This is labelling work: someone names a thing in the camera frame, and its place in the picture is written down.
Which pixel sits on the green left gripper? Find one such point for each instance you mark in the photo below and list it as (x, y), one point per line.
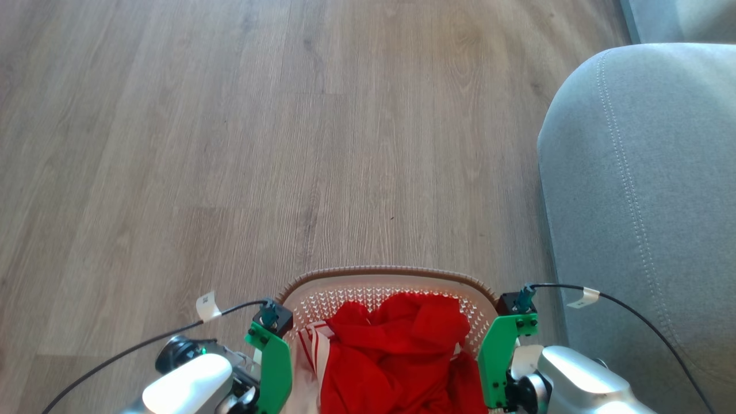
(276, 368)

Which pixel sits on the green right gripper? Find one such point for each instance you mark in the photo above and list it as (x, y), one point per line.
(495, 356)

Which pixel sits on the white laundry basket brown rim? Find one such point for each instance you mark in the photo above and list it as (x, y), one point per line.
(368, 282)

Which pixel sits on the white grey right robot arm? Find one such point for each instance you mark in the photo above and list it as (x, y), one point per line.
(575, 379)

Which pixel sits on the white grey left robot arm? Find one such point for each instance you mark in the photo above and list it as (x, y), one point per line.
(190, 382)

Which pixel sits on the white garment with red stripes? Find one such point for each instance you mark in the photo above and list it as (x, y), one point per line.
(313, 351)

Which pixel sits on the grey fabric sofa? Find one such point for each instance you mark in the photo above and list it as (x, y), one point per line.
(644, 201)

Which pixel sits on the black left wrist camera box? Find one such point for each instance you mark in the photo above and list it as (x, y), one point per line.
(276, 316)

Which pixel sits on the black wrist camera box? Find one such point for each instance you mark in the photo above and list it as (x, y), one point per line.
(512, 303)
(276, 316)

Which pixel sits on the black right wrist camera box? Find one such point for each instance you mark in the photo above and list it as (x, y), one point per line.
(512, 303)

